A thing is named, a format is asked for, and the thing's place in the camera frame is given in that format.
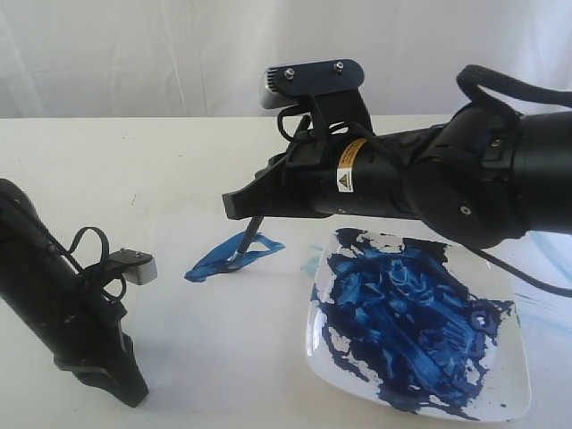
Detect white paper sheet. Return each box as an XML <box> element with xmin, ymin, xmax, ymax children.
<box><xmin>132</xmin><ymin>216</ymin><xmax>328</xmax><ymax>414</ymax></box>

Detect black left camera cable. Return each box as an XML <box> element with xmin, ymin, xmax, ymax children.
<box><xmin>46</xmin><ymin>226</ymin><xmax>127</xmax><ymax>305</ymax></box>

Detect black paintbrush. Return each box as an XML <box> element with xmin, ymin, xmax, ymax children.
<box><xmin>225</xmin><ymin>216</ymin><xmax>264</xmax><ymax>273</ymax></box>

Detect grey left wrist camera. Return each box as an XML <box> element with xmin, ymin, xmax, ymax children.
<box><xmin>107</xmin><ymin>248</ymin><xmax>157</xmax><ymax>285</ymax></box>

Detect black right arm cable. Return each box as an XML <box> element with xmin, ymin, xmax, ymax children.
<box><xmin>275</xmin><ymin>64</ymin><xmax>572</xmax><ymax>297</ymax></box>

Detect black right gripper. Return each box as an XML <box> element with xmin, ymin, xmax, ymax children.
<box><xmin>223</xmin><ymin>130</ymin><xmax>380</xmax><ymax>220</ymax></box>

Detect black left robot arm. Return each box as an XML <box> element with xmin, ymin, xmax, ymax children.
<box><xmin>1</xmin><ymin>179</ymin><xmax>157</xmax><ymax>408</ymax></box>

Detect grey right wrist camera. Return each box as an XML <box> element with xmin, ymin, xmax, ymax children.
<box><xmin>260</xmin><ymin>59</ymin><xmax>365</xmax><ymax>110</ymax></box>

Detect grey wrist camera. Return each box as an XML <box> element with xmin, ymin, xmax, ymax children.
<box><xmin>107</xmin><ymin>248</ymin><xmax>157</xmax><ymax>285</ymax></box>
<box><xmin>260</xmin><ymin>59</ymin><xmax>365</xmax><ymax>110</ymax></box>

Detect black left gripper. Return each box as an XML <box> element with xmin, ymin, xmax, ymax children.
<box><xmin>54</xmin><ymin>267</ymin><xmax>148</xmax><ymax>408</ymax></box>

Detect white square plate blue paint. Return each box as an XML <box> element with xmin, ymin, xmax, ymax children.
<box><xmin>306</xmin><ymin>228</ymin><xmax>531</xmax><ymax>423</ymax></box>

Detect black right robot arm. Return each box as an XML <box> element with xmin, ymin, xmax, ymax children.
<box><xmin>223</xmin><ymin>107</ymin><xmax>571</xmax><ymax>249</ymax></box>

